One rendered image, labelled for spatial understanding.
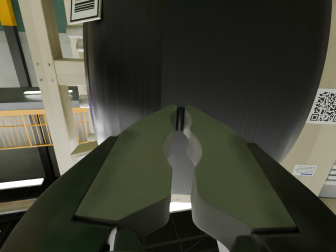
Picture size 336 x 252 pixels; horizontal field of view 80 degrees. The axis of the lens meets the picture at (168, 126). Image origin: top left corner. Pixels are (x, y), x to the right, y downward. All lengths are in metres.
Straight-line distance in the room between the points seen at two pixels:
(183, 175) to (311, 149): 0.35
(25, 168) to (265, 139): 12.10
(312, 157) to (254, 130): 0.34
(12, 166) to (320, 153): 12.20
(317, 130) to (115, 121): 0.43
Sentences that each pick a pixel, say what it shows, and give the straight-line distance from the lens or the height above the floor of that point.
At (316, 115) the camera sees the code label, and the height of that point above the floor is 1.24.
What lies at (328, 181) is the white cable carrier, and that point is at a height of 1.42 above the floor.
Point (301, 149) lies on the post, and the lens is 0.55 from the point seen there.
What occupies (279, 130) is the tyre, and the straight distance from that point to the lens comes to 0.26.
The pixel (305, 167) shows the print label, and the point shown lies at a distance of 0.59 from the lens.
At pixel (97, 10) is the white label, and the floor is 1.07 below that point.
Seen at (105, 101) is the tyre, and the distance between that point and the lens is 0.24.
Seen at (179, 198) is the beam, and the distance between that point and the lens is 0.94.
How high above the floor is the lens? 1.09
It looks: 26 degrees up
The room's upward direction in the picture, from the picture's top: 178 degrees counter-clockwise
